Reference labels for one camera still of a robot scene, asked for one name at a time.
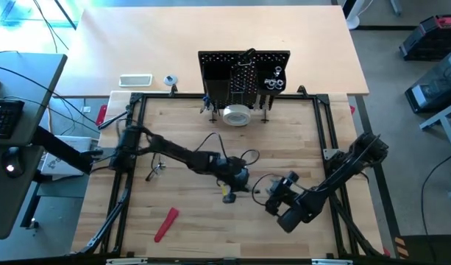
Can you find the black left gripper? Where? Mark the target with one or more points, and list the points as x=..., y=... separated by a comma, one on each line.
x=234, y=173

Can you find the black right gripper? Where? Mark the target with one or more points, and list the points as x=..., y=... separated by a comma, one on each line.
x=285, y=195

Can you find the white tape roll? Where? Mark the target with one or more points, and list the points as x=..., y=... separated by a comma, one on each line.
x=237, y=115

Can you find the large silver socket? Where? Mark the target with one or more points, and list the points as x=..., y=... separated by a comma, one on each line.
x=280, y=83

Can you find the black perforated peg board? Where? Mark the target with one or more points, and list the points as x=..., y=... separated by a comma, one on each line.
x=243, y=84

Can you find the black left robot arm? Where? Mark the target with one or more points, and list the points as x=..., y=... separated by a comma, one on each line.
x=166, y=147

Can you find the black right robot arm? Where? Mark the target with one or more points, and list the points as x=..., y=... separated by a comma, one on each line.
x=343, y=173

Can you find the clear safety glasses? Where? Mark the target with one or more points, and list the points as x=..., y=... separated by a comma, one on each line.
x=157, y=167

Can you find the short black plastic bin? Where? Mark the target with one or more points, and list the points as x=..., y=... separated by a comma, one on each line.
x=271, y=82

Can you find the red plastic clamp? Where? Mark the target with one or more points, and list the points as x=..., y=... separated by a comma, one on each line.
x=352, y=109
x=101, y=115

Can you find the tall black plastic bin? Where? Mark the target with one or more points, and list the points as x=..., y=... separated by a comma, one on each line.
x=216, y=82

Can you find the small round grey object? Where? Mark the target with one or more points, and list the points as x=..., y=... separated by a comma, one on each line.
x=170, y=80

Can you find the light wooden table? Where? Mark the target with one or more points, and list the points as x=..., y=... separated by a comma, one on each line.
x=155, y=44

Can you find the grey metal bench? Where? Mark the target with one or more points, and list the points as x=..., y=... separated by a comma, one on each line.
x=446, y=125

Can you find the white fan base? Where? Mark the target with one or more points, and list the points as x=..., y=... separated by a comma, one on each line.
x=354, y=14

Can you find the grey storage crate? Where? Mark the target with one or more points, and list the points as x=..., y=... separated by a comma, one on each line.
x=435, y=88

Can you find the white cardboard box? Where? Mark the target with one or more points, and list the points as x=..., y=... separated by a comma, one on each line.
x=59, y=165

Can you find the black tool case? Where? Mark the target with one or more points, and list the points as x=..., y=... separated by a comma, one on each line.
x=431, y=37

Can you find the black computer mouse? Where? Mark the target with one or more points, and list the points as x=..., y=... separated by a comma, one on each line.
x=13, y=162

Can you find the grey office desk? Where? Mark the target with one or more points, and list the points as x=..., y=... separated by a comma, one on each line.
x=26, y=81

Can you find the black keyboard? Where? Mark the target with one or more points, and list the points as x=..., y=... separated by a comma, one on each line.
x=4, y=117

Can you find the black aluminium rig frame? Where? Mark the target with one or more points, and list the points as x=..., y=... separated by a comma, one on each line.
x=302, y=97

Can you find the silver metal bracket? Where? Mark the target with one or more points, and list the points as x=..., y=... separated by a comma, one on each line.
x=332, y=261

